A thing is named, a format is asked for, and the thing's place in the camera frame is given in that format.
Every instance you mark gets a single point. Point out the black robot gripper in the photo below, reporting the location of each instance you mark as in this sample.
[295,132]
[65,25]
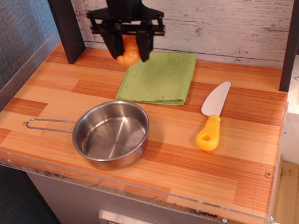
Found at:
[122,17]

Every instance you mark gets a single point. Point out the orange toy croissant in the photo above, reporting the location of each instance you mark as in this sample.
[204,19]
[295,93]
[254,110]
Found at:
[131,54]

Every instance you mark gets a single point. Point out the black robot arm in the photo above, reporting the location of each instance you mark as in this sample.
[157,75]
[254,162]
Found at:
[127,28]

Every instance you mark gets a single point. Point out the green cloth napkin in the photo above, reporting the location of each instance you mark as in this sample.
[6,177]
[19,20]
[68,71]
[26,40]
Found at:
[164,79]

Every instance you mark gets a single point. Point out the stainless steel saucepan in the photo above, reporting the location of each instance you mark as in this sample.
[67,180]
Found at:
[110,136]

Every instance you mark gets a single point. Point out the grey toy fridge cabinet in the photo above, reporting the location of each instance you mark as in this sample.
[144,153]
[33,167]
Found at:
[73,203]

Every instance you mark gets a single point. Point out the clear acrylic table guard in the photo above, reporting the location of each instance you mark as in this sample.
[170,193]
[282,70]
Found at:
[228,182]

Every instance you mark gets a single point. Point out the toy knife yellow handle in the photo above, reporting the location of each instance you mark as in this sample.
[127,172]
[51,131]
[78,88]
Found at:
[208,138]

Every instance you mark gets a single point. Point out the dark vertical post right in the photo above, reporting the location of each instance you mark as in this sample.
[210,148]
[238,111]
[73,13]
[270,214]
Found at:
[291,48]

